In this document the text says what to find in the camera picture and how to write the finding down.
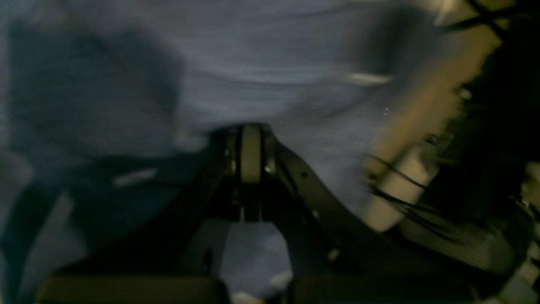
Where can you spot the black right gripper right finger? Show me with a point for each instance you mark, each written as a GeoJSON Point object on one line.
{"type": "Point", "coordinates": [335, 257]}

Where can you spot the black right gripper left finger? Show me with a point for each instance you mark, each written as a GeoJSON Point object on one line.
{"type": "Point", "coordinates": [176, 257]}

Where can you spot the dark blue t-shirt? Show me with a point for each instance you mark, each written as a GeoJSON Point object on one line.
{"type": "Point", "coordinates": [108, 107]}

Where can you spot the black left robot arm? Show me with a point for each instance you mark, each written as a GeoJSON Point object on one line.
{"type": "Point", "coordinates": [468, 217]}

